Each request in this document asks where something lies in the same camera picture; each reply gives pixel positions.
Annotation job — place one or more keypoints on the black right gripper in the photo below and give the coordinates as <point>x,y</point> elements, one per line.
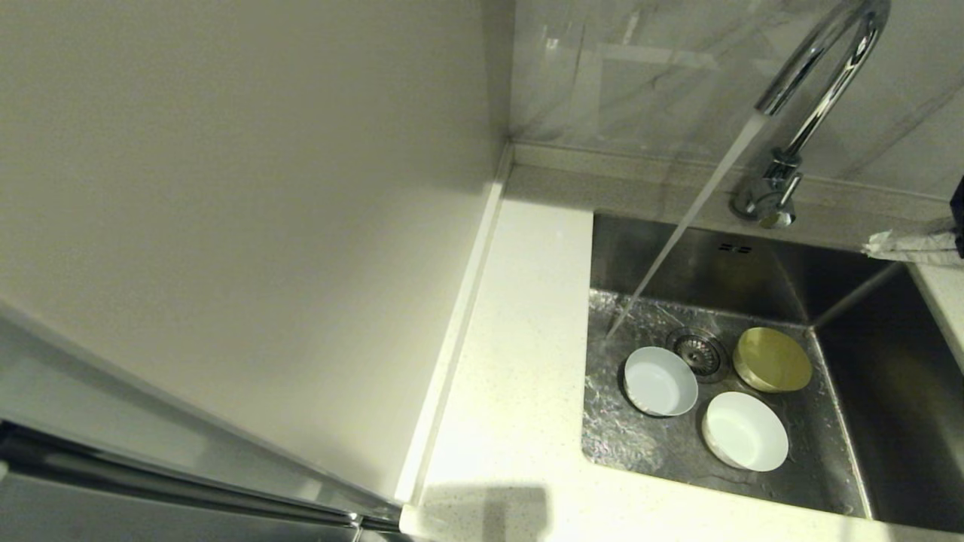
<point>959,218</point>

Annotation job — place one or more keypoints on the chrome gooseneck faucet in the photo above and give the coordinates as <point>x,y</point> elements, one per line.
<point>783,177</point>

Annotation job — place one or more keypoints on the yellow bowl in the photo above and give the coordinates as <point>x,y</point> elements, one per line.
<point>774,361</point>

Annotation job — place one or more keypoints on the white bowl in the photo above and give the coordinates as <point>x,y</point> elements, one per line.
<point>745,433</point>

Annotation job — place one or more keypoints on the pale blue bowl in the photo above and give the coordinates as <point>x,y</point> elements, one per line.
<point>660,382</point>

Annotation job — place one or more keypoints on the stainless steel sink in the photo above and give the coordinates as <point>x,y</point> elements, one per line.
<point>866,376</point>

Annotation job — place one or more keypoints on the metal sink drain strainer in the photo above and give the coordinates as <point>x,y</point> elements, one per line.
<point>700,352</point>

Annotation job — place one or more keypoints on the white counter edge strip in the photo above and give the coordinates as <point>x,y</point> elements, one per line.
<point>461,316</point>

